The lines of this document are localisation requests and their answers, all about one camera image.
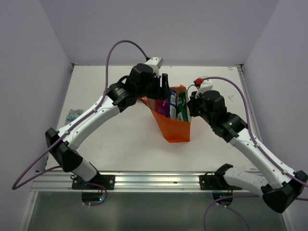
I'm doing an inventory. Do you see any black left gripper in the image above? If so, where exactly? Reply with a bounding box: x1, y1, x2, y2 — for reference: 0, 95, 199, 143
137, 72, 172, 101

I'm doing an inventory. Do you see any blue Burts crisps bag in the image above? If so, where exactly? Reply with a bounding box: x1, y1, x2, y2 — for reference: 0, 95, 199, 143
168, 89, 177, 119

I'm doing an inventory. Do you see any purple snack bag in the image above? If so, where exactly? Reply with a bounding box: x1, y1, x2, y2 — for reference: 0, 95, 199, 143
157, 100, 169, 118

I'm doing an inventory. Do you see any green snack bag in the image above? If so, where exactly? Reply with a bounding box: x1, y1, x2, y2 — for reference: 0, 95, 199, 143
177, 92, 188, 122

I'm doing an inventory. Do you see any orange paper bag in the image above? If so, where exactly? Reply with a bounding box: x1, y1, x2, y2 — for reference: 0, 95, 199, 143
143, 85, 191, 143

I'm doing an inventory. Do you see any red snack packet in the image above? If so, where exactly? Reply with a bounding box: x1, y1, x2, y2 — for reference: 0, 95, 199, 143
141, 97, 148, 103

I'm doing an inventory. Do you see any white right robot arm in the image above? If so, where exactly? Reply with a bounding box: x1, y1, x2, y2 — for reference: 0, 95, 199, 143
187, 90, 308, 213

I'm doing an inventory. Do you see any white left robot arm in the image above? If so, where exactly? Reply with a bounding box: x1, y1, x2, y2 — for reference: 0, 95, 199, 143
45, 57, 170, 189

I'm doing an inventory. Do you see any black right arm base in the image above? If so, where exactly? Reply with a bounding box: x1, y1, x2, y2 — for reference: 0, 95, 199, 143
199, 164, 242, 191

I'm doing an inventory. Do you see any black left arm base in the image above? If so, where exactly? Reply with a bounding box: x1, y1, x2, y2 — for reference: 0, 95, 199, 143
70, 172, 116, 190

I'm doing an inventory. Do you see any light blue snack packet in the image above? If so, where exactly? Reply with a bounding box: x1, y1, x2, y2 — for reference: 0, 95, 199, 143
64, 109, 84, 125

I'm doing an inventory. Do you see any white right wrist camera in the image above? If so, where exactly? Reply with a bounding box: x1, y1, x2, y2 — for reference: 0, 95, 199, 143
194, 77, 213, 98

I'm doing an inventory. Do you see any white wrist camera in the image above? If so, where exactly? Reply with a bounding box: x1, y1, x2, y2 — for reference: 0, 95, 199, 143
194, 77, 213, 98
144, 57, 164, 77

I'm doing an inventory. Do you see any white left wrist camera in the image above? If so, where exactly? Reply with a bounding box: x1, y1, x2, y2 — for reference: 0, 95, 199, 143
144, 57, 164, 77

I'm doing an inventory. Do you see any aluminium table edge rail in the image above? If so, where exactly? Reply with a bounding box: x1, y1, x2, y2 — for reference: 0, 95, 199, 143
236, 64, 261, 139

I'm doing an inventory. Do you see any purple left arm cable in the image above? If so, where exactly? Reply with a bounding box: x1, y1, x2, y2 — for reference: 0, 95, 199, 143
12, 40, 149, 191

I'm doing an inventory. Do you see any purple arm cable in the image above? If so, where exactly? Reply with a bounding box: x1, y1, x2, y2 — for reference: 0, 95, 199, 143
12, 40, 149, 191
204, 76, 308, 202

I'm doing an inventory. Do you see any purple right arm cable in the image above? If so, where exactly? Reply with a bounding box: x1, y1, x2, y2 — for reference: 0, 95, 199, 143
204, 76, 308, 202

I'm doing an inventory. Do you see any aluminium front mounting rail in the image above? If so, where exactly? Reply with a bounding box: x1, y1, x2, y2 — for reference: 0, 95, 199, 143
30, 171, 206, 193

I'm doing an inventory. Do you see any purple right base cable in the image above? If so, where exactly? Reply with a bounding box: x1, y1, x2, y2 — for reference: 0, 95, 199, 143
203, 193, 263, 231

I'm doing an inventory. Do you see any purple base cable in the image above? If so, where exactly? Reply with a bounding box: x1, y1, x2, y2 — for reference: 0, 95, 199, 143
81, 182, 108, 207
203, 193, 263, 231

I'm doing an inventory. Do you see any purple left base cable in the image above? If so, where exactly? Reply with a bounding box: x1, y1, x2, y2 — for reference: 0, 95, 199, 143
81, 182, 108, 207

